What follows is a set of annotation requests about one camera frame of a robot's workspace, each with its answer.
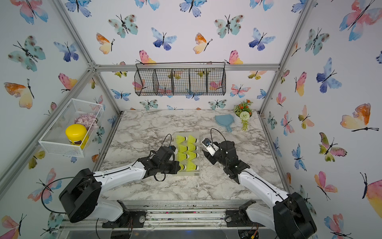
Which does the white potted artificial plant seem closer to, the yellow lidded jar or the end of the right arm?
the end of the right arm

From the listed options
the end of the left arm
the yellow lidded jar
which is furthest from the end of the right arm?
the yellow lidded jar

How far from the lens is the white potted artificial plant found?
1006 millimetres
